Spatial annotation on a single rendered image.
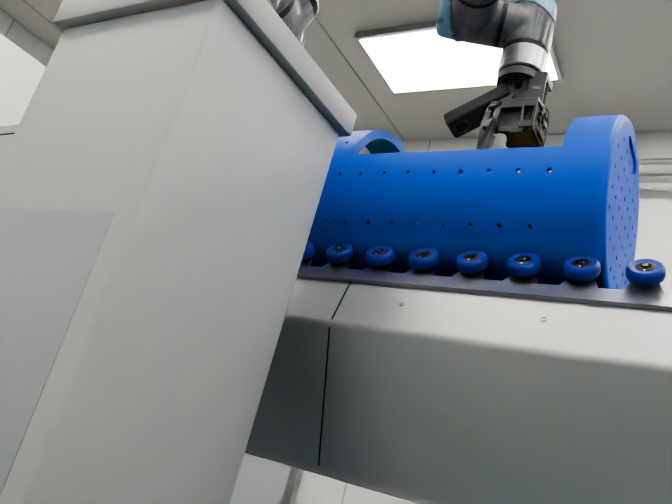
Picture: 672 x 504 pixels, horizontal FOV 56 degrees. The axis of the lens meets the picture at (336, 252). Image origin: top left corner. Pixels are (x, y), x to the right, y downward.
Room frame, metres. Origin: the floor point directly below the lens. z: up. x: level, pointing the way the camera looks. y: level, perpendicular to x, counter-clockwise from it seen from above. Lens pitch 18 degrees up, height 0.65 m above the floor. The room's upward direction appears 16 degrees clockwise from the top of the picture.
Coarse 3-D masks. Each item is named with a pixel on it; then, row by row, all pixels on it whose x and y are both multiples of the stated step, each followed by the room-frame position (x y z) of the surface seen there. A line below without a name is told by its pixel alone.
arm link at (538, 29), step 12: (516, 0) 0.87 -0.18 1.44; (528, 0) 0.85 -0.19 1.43; (540, 0) 0.85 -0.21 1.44; (552, 0) 0.86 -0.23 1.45; (516, 12) 0.86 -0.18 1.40; (528, 12) 0.85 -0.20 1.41; (540, 12) 0.85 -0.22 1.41; (552, 12) 0.86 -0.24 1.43; (504, 24) 0.87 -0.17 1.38; (516, 24) 0.86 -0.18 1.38; (528, 24) 0.85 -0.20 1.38; (540, 24) 0.85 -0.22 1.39; (552, 24) 0.86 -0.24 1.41; (504, 36) 0.88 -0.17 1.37; (516, 36) 0.86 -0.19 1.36; (528, 36) 0.85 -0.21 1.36; (540, 36) 0.85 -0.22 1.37; (552, 36) 0.88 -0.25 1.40; (504, 48) 0.88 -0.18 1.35
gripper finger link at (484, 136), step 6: (486, 114) 0.87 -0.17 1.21; (492, 114) 0.87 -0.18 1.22; (486, 120) 0.86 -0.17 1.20; (492, 120) 0.86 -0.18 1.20; (480, 126) 0.87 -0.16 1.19; (486, 126) 0.86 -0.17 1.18; (492, 126) 0.87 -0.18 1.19; (480, 132) 0.86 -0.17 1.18; (486, 132) 0.86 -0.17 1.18; (480, 138) 0.87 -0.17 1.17; (486, 138) 0.87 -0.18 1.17; (480, 144) 0.87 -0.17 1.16; (486, 144) 0.87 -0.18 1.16
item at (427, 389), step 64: (320, 320) 0.94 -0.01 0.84; (384, 320) 0.88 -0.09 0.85; (448, 320) 0.83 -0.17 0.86; (512, 320) 0.78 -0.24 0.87; (576, 320) 0.74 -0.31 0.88; (640, 320) 0.70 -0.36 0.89; (320, 384) 0.95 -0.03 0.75; (384, 384) 0.89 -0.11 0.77; (448, 384) 0.83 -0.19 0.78; (512, 384) 0.78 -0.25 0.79; (576, 384) 0.73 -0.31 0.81; (640, 384) 0.69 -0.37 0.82; (256, 448) 1.05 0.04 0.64; (320, 448) 0.97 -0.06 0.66; (384, 448) 0.91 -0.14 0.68; (448, 448) 0.85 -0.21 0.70; (512, 448) 0.80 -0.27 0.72; (576, 448) 0.75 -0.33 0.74; (640, 448) 0.71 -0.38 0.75
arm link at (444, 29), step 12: (444, 0) 0.87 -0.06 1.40; (456, 0) 0.84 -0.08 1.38; (444, 12) 0.88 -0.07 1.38; (456, 12) 0.86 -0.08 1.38; (468, 12) 0.84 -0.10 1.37; (480, 12) 0.84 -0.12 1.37; (492, 12) 0.85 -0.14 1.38; (504, 12) 0.86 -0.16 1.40; (444, 24) 0.89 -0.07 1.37; (456, 24) 0.89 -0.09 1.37; (468, 24) 0.87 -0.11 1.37; (480, 24) 0.87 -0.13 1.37; (492, 24) 0.87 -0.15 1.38; (444, 36) 0.92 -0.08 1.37; (456, 36) 0.91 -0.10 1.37; (468, 36) 0.90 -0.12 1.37; (480, 36) 0.89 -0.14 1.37; (492, 36) 0.88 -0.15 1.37
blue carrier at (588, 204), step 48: (336, 144) 0.99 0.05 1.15; (384, 144) 1.06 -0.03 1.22; (576, 144) 0.75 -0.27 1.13; (624, 144) 0.78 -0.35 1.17; (336, 192) 0.96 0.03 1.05; (384, 192) 0.91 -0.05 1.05; (432, 192) 0.86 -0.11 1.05; (480, 192) 0.82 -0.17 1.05; (528, 192) 0.78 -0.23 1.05; (576, 192) 0.74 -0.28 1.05; (624, 192) 0.82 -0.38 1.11; (336, 240) 1.00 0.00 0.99; (384, 240) 0.94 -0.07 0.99; (432, 240) 0.89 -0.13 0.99; (480, 240) 0.85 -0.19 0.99; (528, 240) 0.81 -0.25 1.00; (576, 240) 0.77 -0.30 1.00; (624, 240) 0.86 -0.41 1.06
